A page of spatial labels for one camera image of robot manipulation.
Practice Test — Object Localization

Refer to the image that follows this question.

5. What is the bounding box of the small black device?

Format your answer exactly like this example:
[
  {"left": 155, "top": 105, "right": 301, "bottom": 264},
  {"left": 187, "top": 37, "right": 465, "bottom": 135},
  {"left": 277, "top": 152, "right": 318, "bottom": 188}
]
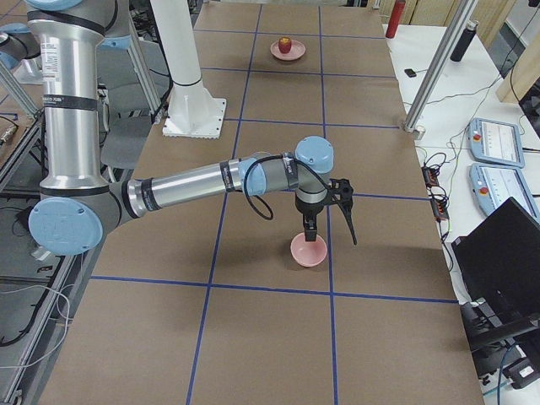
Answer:
[{"left": 404, "top": 68, "right": 417, "bottom": 78}]

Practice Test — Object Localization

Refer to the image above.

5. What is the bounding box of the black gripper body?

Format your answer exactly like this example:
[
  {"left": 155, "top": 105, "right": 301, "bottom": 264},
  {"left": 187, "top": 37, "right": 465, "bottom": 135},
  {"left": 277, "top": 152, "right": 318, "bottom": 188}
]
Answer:
[{"left": 295, "top": 179, "right": 353, "bottom": 216}]

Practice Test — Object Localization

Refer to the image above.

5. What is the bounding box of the red water bottle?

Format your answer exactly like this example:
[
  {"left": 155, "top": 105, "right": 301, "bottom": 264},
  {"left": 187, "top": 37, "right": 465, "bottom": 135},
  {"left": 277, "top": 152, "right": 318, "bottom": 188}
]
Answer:
[{"left": 385, "top": 0, "right": 406, "bottom": 39}]

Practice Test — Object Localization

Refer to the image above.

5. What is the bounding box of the white pedestal column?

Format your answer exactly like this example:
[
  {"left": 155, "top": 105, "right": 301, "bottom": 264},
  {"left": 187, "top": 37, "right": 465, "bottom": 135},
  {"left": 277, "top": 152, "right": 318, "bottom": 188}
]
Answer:
[{"left": 151, "top": 0, "right": 226, "bottom": 138}]

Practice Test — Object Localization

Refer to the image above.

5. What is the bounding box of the aluminium frame post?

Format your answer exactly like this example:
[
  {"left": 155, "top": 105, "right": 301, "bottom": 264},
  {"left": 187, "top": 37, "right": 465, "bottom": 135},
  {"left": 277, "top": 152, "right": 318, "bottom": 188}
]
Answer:
[{"left": 402, "top": 0, "right": 478, "bottom": 140}]

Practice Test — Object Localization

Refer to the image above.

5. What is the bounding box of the pink bowl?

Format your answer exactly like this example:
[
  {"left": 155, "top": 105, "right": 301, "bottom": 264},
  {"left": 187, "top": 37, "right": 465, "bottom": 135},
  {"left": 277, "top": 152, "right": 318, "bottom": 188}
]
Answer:
[{"left": 289, "top": 233, "right": 327, "bottom": 267}]

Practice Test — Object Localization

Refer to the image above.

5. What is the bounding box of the upper teach pendant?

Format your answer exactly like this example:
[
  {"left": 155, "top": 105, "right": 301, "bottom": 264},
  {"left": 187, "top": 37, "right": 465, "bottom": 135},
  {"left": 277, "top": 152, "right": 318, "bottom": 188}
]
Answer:
[{"left": 467, "top": 118, "right": 525, "bottom": 168}]

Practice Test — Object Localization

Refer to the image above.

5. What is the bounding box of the black laptop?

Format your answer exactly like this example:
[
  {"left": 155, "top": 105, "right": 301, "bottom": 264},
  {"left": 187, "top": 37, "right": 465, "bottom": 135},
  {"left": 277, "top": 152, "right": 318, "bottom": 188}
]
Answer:
[{"left": 451, "top": 197, "right": 539, "bottom": 315}]

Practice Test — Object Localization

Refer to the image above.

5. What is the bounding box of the pink plate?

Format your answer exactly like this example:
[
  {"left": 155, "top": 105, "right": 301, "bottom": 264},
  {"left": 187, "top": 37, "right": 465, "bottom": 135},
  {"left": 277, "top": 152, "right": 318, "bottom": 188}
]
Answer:
[{"left": 270, "top": 36, "right": 306, "bottom": 62}]

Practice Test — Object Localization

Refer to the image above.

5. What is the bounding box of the teach pendant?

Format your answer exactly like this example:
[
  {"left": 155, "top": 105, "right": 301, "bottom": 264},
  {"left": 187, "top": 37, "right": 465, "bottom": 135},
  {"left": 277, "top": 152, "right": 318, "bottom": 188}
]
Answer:
[
  {"left": 467, "top": 118, "right": 525, "bottom": 168},
  {"left": 469, "top": 163, "right": 539, "bottom": 221}
]

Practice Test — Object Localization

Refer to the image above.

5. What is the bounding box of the red apple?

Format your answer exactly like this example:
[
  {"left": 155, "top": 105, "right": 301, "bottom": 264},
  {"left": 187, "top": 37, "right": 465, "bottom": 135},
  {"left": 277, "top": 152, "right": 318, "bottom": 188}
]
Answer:
[{"left": 278, "top": 36, "right": 292, "bottom": 54}]

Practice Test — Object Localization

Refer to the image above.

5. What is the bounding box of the black water bottle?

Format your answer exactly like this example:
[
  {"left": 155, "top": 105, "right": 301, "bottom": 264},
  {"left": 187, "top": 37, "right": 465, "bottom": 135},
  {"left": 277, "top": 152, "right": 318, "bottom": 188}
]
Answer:
[{"left": 450, "top": 20, "right": 478, "bottom": 62}]

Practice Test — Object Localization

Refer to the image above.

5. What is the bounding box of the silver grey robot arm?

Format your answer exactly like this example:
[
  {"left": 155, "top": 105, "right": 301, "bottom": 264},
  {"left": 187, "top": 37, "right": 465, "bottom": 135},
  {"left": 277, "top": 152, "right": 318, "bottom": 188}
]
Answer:
[{"left": 27, "top": 1, "right": 354, "bottom": 256}]

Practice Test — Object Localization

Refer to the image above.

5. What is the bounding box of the lower teach pendant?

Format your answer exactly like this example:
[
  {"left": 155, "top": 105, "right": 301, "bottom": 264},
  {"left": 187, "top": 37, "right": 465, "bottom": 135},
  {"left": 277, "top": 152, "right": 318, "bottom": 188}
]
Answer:
[{"left": 469, "top": 163, "right": 539, "bottom": 221}]

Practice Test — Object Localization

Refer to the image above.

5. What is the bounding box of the orange black usb hub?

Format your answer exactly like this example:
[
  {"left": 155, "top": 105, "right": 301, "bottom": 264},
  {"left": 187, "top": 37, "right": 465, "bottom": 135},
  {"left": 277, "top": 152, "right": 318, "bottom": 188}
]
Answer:
[{"left": 421, "top": 166, "right": 440, "bottom": 188}]

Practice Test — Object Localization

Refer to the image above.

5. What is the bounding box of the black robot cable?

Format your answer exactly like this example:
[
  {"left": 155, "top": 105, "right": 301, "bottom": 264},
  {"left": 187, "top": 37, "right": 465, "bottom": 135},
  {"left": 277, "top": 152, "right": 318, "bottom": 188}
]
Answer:
[{"left": 244, "top": 154, "right": 334, "bottom": 221}]

